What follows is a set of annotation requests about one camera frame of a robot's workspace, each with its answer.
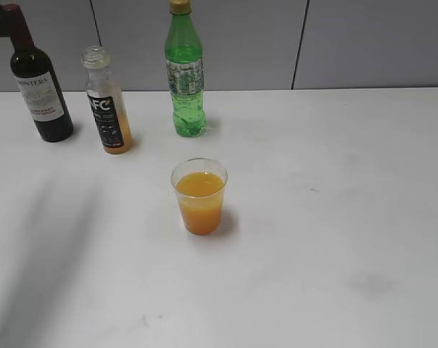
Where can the green soda bottle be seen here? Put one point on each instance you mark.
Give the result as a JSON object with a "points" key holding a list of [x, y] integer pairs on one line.
{"points": [[183, 54]]}

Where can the NFC orange juice bottle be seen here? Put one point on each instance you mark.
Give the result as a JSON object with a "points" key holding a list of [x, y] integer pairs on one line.
{"points": [[106, 102]]}

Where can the red wine bottle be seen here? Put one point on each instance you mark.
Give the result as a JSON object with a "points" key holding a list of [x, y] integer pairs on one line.
{"points": [[37, 80]]}

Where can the transparent plastic cup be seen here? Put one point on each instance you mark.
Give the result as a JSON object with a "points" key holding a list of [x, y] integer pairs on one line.
{"points": [[199, 185]]}

